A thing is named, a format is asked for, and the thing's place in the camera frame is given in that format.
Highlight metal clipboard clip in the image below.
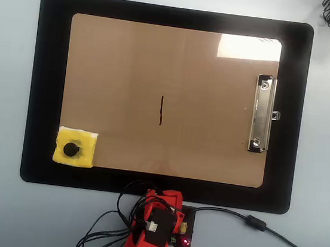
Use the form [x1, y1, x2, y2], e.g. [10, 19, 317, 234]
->
[246, 73, 286, 155]

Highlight black power cable with ferrite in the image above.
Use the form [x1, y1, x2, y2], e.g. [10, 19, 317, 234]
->
[182, 203, 330, 247]

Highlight black marker line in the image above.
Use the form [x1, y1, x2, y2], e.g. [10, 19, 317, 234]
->
[157, 95, 165, 127]

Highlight black rectangular mat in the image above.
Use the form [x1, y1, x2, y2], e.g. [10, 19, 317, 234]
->
[18, 0, 316, 216]

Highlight black controller circuit board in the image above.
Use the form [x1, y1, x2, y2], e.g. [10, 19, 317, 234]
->
[164, 204, 198, 247]

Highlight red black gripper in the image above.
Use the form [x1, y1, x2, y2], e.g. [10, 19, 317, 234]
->
[142, 187, 189, 234]

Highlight thin black wires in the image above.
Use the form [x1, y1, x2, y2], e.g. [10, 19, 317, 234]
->
[74, 206, 133, 247]

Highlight brown clipboard board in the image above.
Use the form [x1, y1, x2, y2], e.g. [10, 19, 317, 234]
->
[53, 12, 284, 190]

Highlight yellow sponge with black knob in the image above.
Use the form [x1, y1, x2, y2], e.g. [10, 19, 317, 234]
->
[50, 124, 100, 170]

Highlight black servo cable loop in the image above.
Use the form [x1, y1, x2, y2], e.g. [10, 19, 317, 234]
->
[114, 177, 158, 228]

